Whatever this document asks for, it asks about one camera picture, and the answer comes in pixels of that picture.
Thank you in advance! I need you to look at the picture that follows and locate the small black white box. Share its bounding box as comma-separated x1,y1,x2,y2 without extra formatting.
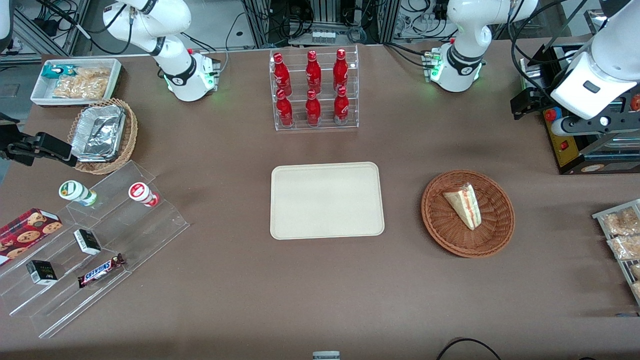
26,260,58,286
73,228,102,256

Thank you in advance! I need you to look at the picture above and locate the Snickers chocolate bar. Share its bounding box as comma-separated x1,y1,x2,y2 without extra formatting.
77,253,126,289

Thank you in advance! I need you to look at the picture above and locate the clear acrylic bottle rack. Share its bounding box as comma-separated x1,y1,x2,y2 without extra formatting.
269,45,360,132

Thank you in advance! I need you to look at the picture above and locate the beige rectangular tray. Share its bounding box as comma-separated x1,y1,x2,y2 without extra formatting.
270,161,385,240

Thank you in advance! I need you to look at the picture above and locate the aluminium frame rack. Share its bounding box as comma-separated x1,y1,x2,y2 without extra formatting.
240,0,401,47

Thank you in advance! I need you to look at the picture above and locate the brown round wicker basket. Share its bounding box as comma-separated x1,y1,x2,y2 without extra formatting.
421,170,516,259

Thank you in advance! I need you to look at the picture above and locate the red soda bottle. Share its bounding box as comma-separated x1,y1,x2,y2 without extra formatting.
305,50,323,94
333,48,350,92
272,52,293,96
305,89,322,127
333,86,351,125
276,89,294,128

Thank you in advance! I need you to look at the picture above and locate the white power strip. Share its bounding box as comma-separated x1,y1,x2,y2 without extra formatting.
289,30,335,45

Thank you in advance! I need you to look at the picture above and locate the white rectangular snack bin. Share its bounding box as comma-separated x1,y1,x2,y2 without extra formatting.
30,58,123,108

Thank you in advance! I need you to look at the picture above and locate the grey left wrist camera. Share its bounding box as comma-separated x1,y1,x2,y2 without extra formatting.
550,114,640,139

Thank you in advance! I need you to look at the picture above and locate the green snack packet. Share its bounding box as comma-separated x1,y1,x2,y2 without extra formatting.
41,64,79,80

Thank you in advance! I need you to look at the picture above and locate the triangular sandwich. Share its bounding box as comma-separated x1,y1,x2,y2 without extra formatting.
443,183,482,231

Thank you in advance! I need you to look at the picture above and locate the clear acrylic stepped display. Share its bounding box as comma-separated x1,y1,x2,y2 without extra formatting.
0,160,191,339

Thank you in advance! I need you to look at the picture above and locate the red lid yogurt cup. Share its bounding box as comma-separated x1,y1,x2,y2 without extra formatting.
128,182,160,208

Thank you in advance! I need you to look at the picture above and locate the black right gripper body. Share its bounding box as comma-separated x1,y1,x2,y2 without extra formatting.
0,113,40,166

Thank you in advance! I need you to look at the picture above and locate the aluminium foil containers stack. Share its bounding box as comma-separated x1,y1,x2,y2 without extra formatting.
70,104,127,162

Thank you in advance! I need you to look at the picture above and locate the clear bag of crackers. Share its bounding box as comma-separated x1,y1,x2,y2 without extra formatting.
74,67,112,82
52,76,110,100

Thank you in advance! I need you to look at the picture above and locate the black floor cable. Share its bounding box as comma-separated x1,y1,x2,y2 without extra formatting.
436,338,503,360

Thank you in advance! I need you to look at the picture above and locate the grey tray with snack bags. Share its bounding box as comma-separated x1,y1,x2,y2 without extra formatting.
592,199,640,306

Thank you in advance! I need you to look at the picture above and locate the black yellow food warmer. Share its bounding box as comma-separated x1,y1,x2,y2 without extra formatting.
520,42,640,176

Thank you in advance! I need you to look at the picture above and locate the aluminium frame structure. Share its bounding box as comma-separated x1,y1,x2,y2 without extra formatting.
0,0,92,65

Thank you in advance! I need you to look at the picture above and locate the red chocolate cookie box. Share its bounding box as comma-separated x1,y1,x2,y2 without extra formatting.
0,208,63,267

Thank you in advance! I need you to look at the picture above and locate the green lid yogurt cup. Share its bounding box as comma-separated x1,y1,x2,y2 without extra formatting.
58,180,98,207

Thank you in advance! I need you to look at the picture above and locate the light wicker basket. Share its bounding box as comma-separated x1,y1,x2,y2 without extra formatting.
67,98,139,175

